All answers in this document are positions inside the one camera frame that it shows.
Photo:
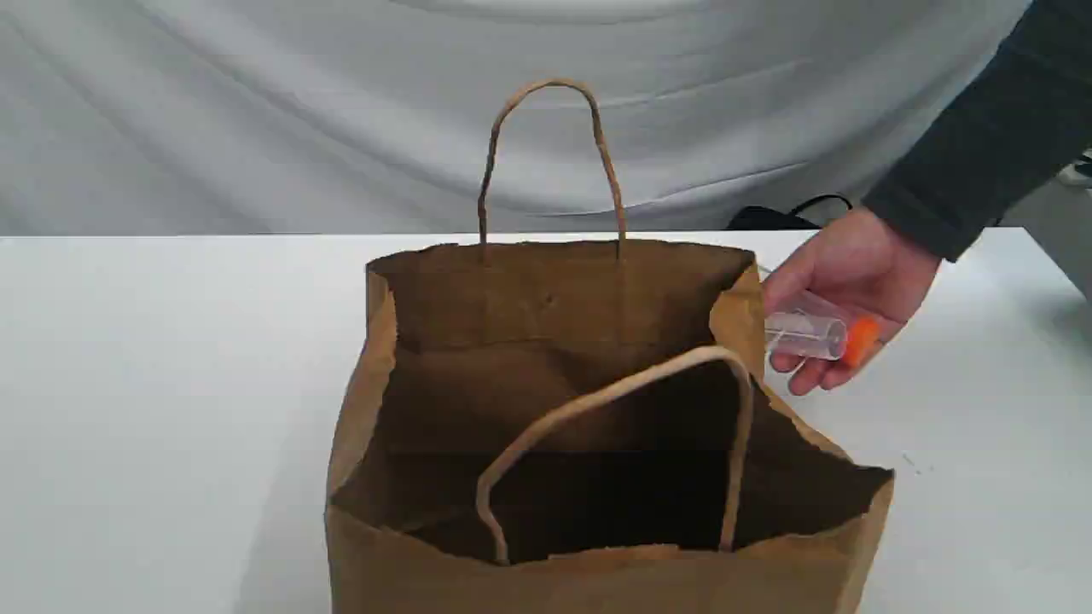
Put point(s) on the clear tube with orange cap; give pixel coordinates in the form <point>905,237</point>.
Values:
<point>809,326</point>

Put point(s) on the black object behind table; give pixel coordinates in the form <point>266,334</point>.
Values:
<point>766,219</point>

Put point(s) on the person's bare hand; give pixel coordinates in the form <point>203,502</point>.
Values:
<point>862,265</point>

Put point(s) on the dark grey sleeved forearm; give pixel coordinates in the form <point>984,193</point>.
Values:
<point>1023,119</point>

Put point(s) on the white backdrop cloth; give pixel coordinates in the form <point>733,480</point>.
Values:
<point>373,117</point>

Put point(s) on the brown paper bag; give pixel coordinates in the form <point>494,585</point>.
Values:
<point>584,427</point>

